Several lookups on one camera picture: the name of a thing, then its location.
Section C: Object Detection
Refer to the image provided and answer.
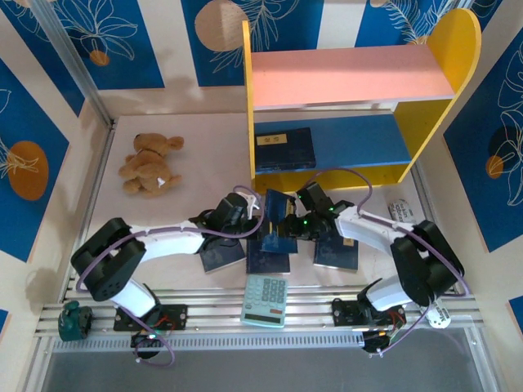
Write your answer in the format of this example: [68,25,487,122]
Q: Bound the dark blue book yellow label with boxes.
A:
[260,188,299,255]
[245,238,292,276]
[312,236,360,273]
[256,162,317,172]
[199,238,247,275]
[254,127,316,167]

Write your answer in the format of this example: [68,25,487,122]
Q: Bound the brown plush dog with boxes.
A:
[118,132,186,199]

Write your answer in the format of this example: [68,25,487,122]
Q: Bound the mint green calculator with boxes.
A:
[239,274,289,328]

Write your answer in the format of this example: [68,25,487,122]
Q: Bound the white printed bottle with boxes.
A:
[419,300,450,330]
[386,198,418,225]

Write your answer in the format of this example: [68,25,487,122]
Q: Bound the yellow bookshelf pink blue shelves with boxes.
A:
[241,7,483,193]

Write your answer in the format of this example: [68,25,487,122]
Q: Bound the black controller box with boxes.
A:
[361,314,405,359]
[130,329,167,361]

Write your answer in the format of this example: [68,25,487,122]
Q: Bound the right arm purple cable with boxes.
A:
[300,167,471,356]

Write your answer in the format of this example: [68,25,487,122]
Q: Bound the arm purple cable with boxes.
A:
[300,167,471,356]
[77,185,265,367]

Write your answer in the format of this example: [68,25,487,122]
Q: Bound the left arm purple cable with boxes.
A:
[77,185,265,367]

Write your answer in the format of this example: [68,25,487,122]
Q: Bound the aluminium rail frame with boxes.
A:
[34,285,480,341]

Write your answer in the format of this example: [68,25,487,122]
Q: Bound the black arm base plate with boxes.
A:
[113,304,189,332]
[331,297,405,327]

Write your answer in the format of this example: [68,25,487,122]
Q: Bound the grey slotted cable duct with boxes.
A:
[51,331,471,353]

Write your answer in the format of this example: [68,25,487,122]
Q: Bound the aluminium corner post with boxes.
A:
[28,0,116,128]

